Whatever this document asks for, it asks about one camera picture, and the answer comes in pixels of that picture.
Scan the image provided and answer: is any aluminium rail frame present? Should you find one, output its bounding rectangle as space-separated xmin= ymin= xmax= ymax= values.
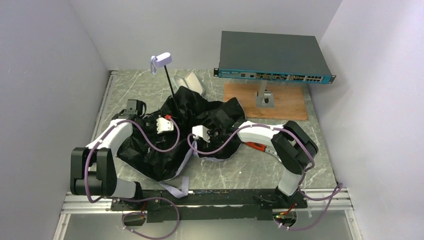
xmin=54 ymin=82 xmax=362 ymax=240

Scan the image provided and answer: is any red handled adjustable wrench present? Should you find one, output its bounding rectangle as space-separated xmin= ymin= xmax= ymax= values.
xmin=244 ymin=142 xmax=282 ymax=163

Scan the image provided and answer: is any network switch blue front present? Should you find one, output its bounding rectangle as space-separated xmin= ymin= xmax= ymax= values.
xmin=213 ymin=31 xmax=336 ymax=85

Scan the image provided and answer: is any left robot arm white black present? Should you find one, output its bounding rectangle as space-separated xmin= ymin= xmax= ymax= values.
xmin=70 ymin=99 xmax=161 ymax=203

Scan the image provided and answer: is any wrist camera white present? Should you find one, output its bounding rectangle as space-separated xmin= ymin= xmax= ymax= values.
xmin=191 ymin=125 xmax=210 ymax=143
xmin=156 ymin=114 xmax=175 ymax=134

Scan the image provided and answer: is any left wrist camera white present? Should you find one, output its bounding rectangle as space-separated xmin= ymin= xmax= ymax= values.
xmin=156 ymin=114 xmax=175 ymax=134

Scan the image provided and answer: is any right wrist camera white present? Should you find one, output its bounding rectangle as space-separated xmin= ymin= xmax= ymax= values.
xmin=191 ymin=125 xmax=210 ymax=143

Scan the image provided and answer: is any grey metal stand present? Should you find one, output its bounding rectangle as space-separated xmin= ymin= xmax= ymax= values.
xmin=255 ymin=80 xmax=275 ymax=109

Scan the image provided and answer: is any lilac folding umbrella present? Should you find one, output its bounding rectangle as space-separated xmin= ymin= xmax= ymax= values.
xmin=116 ymin=52 xmax=248 ymax=200

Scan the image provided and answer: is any wooden board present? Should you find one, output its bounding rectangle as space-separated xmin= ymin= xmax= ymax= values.
xmin=223 ymin=82 xmax=309 ymax=121

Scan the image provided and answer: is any mint green umbrella case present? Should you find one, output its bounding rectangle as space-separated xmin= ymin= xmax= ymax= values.
xmin=172 ymin=70 xmax=206 ymax=97

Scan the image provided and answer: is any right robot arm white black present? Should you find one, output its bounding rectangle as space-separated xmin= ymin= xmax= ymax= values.
xmin=197 ymin=109 xmax=319 ymax=197

